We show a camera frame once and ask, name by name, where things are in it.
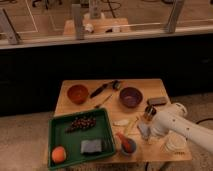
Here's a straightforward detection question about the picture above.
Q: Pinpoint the grey towel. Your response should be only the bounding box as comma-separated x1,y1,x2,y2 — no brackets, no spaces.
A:
137,122,151,140

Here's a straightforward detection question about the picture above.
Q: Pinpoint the black handled dish brush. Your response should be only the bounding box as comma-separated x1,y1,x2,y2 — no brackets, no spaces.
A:
90,80,121,98

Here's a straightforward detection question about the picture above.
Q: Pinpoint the orange fruit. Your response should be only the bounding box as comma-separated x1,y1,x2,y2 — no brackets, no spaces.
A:
51,146,66,164

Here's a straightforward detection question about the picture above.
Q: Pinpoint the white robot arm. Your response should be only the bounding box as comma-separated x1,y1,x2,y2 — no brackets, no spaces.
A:
150,103,213,154

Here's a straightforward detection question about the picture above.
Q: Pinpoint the metal cup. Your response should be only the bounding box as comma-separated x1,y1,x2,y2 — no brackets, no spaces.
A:
144,105,157,121

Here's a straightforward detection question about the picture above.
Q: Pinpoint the orange brown bowl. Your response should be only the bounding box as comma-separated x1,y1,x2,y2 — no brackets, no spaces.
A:
67,84,89,105

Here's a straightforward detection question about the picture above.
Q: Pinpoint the bunch of dark grapes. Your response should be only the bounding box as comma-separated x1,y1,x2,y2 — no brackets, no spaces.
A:
65,116,96,133

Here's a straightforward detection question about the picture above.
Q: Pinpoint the grey blue sponge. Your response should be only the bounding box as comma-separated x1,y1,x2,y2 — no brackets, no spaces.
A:
81,139,102,154

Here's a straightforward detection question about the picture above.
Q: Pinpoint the black cable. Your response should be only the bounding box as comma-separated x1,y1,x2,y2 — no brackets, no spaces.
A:
196,117,213,126

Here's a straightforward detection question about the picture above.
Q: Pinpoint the green plastic tray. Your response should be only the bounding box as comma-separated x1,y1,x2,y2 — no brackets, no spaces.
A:
48,108,116,171

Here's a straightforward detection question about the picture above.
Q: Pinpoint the wooden table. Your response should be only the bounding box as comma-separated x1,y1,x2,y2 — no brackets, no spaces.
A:
54,79,192,166

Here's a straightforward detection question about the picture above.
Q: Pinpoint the small screwdriver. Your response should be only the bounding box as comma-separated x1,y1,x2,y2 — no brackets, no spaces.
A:
94,93,113,108

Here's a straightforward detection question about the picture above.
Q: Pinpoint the dark grey block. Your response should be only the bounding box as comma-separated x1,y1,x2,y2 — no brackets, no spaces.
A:
147,97,167,106

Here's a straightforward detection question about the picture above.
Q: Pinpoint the grey blue small cup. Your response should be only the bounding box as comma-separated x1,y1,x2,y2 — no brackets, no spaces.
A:
121,138,137,156

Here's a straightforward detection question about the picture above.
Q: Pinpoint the purple bowl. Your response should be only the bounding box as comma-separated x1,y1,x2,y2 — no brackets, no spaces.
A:
119,87,143,108

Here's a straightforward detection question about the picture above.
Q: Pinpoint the white small object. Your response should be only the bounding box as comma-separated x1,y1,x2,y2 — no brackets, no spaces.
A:
113,119,129,126

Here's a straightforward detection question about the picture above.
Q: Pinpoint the yellow wooden utensil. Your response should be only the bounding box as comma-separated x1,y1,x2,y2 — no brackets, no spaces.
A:
124,117,139,136

